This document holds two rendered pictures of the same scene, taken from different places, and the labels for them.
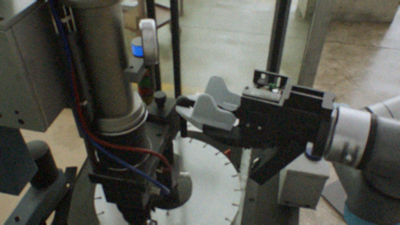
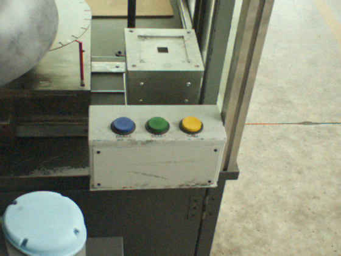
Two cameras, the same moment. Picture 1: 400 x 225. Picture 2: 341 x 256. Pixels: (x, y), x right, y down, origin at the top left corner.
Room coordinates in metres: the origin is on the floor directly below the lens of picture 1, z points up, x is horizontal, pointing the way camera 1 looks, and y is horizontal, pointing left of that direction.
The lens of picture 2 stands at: (0.44, -1.08, 1.61)
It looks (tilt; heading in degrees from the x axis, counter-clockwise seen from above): 42 degrees down; 67
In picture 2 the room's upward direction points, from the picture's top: 6 degrees clockwise
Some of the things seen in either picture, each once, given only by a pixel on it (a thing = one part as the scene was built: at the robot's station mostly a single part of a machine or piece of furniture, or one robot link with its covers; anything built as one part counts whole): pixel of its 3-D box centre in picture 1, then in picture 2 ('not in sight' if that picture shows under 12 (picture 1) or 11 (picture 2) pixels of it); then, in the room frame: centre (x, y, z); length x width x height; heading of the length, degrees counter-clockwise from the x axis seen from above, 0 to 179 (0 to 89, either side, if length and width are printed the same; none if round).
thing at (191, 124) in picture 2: not in sight; (190, 125); (0.79, -0.34, 0.90); 0.04 x 0.04 x 0.02
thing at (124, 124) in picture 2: (313, 154); (123, 126); (0.65, -0.31, 0.90); 0.04 x 0.04 x 0.02
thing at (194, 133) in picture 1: (217, 132); (161, 74); (0.82, -0.06, 0.82); 0.18 x 0.18 x 0.15; 77
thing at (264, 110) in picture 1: (282, 116); not in sight; (0.36, -0.12, 1.29); 0.12 x 0.08 x 0.09; 69
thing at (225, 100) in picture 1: (214, 92); not in sight; (0.42, -0.02, 1.28); 0.09 x 0.03 x 0.06; 64
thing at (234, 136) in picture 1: (234, 130); not in sight; (0.36, -0.05, 1.26); 0.09 x 0.05 x 0.02; 73
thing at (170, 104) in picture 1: (164, 141); not in sight; (0.43, 0.06, 1.17); 0.06 x 0.05 x 0.20; 158
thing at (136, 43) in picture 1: (140, 46); not in sight; (0.80, 0.15, 1.14); 0.05 x 0.04 x 0.03; 77
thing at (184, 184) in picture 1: (167, 183); not in sight; (0.50, 0.07, 0.96); 0.11 x 0.11 x 0.03
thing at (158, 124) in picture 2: not in sight; (157, 126); (0.72, -0.33, 0.90); 0.04 x 0.04 x 0.02
